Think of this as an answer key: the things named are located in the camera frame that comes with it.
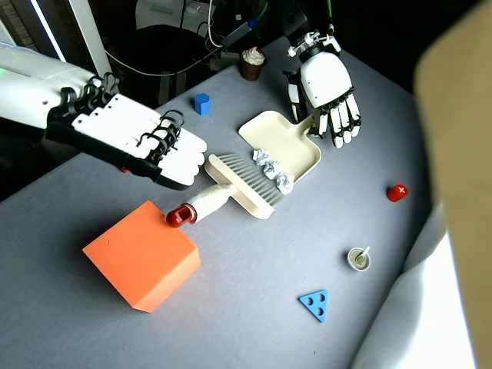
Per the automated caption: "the cream plastic dustpan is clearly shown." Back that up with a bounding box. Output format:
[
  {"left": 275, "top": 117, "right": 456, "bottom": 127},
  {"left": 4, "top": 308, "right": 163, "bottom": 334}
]
[{"left": 238, "top": 110, "right": 323, "bottom": 185}]

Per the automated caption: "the toy cupcake with white frosting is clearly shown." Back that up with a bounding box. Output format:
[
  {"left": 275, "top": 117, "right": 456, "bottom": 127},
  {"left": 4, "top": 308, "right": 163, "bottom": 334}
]
[{"left": 240, "top": 46, "right": 269, "bottom": 81}]

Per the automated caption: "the grey connector box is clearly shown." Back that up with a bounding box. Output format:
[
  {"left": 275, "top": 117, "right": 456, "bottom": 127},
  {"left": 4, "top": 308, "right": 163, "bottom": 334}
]
[{"left": 221, "top": 19, "right": 258, "bottom": 46}]

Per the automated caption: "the small grey box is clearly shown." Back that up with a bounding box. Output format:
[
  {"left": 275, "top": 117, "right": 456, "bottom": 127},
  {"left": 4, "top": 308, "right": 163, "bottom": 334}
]
[{"left": 209, "top": 52, "right": 240, "bottom": 72}]

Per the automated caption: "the blue hexagonal block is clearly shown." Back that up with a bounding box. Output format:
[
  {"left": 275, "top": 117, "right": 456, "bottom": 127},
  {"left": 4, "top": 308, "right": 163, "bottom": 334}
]
[{"left": 194, "top": 93, "right": 213, "bottom": 116}]

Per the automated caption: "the red cylinder with white cross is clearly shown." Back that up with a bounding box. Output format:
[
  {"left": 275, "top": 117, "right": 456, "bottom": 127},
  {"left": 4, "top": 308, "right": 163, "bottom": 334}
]
[{"left": 386, "top": 184, "right": 410, "bottom": 203}]

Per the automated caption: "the tan blurred panel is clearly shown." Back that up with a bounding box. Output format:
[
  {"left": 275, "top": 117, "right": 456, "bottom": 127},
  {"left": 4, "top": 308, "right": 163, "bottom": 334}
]
[{"left": 413, "top": 0, "right": 492, "bottom": 369}]

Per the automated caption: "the white power strip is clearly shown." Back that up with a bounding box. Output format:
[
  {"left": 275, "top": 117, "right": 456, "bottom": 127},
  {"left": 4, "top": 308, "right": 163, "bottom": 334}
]
[{"left": 136, "top": 0, "right": 216, "bottom": 27}]

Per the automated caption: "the small toy cup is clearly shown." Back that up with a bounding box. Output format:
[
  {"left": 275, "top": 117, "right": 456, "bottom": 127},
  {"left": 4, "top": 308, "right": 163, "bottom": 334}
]
[{"left": 347, "top": 247, "right": 372, "bottom": 272}]

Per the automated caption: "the blue triangle block with holes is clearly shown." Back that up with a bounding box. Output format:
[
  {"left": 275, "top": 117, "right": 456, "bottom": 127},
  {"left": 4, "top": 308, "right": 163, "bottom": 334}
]
[{"left": 298, "top": 289, "right": 330, "bottom": 323}]

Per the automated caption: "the white cloth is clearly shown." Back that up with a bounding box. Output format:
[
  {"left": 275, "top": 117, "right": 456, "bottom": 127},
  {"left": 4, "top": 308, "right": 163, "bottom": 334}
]
[{"left": 351, "top": 203, "right": 477, "bottom": 369}]

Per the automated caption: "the large orange block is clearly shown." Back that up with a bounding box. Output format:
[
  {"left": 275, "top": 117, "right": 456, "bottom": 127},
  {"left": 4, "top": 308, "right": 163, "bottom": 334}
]
[{"left": 82, "top": 199, "right": 202, "bottom": 314}]

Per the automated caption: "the white light strip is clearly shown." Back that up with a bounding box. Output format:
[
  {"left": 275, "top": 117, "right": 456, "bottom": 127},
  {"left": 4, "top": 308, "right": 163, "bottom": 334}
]
[{"left": 30, "top": 0, "right": 67, "bottom": 63}]

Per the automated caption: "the white cabinet panel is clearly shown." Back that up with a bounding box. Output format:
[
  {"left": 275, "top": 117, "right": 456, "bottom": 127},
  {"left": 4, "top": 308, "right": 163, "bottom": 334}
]
[{"left": 0, "top": 21, "right": 22, "bottom": 50}]

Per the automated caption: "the looped white cable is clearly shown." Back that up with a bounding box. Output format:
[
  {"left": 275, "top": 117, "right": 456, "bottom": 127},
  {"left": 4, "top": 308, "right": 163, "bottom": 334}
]
[{"left": 198, "top": 0, "right": 224, "bottom": 50}]

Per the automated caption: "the long white cable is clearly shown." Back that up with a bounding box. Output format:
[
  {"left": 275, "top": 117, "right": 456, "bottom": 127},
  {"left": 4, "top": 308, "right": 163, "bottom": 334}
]
[{"left": 104, "top": 34, "right": 228, "bottom": 75}]

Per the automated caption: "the white frame post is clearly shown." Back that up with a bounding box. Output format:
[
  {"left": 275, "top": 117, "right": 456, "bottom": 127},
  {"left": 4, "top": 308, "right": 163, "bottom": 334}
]
[{"left": 68, "top": 0, "right": 113, "bottom": 78}]

